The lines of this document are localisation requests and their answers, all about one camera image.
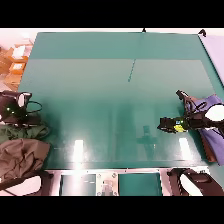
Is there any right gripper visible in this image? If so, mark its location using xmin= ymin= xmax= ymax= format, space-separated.
xmin=157 ymin=115 xmax=188 ymax=135

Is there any dark green shirt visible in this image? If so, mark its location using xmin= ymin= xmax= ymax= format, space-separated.
xmin=0 ymin=122 xmax=51 ymax=141

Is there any purple garment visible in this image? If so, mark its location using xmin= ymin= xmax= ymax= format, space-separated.
xmin=186 ymin=94 xmax=224 ymax=167

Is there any brown garment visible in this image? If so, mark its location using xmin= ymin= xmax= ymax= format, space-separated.
xmin=0 ymin=138 xmax=52 ymax=183

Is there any silver frame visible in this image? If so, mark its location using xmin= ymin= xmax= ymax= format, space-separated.
xmin=43 ymin=166 xmax=224 ymax=197

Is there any black cable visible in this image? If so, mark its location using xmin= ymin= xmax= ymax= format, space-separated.
xmin=25 ymin=100 xmax=45 ymax=124

